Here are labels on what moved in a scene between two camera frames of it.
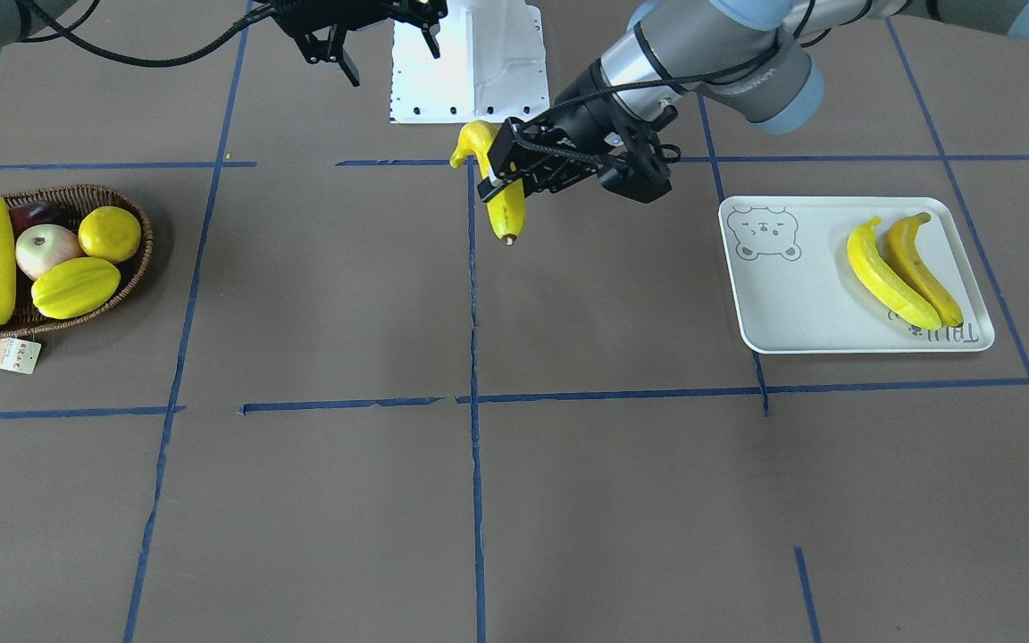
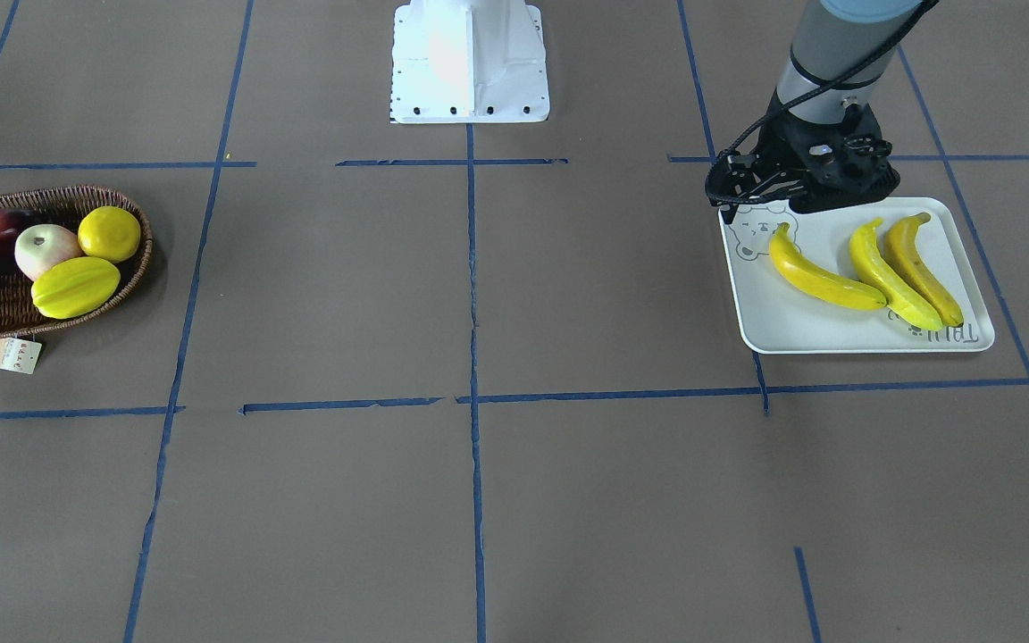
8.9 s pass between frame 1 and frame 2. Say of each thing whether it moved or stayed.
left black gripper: moved
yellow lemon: stayed
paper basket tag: stayed
